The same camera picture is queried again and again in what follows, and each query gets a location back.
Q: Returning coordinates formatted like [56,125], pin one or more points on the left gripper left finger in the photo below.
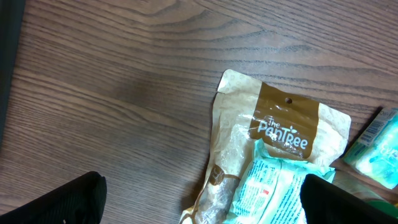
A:
[80,201]

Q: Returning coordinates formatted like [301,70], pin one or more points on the brown nut pouch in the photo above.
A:
[291,126]

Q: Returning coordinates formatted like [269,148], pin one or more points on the mint green snack packet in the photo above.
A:
[269,191]

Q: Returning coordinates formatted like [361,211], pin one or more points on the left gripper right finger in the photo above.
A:
[326,203]

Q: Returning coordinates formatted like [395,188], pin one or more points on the small teal tissue pack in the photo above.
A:
[374,153]

